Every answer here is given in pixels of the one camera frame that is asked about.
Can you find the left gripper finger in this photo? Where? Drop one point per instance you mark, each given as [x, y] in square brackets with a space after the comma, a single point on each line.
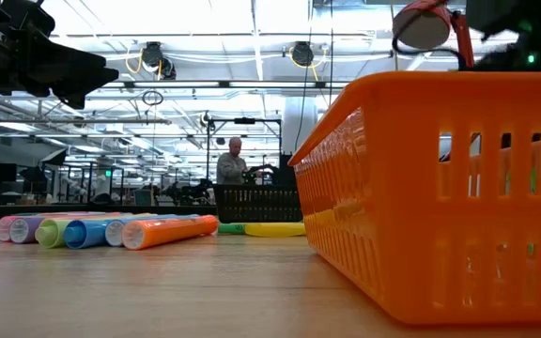
[78, 75]

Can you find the blue highlighter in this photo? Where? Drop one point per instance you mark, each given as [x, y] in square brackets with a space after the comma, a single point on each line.
[114, 233]
[82, 233]

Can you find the yellow-green highlighter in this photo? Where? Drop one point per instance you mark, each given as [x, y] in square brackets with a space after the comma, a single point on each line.
[47, 234]

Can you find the purple highlighter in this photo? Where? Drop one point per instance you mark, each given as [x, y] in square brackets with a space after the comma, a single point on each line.
[19, 230]

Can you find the pink highlighter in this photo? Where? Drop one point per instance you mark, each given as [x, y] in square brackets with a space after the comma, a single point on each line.
[4, 229]

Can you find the green slim marker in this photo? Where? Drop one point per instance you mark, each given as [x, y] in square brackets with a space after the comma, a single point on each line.
[230, 228]

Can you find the orange plastic basket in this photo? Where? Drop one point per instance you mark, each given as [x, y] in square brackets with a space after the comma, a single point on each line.
[392, 211]

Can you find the yellow slim marker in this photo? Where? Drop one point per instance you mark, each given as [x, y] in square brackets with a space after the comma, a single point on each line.
[275, 229]

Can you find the red desk lamp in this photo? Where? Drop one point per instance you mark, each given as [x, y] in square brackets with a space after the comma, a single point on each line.
[421, 28]

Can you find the person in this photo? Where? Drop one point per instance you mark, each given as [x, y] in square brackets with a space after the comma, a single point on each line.
[230, 171]

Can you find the black plastic basket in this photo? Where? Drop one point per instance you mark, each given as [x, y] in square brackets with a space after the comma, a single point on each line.
[256, 204]

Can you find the black background rig frame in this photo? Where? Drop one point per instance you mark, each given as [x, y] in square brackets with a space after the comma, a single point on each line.
[244, 120]

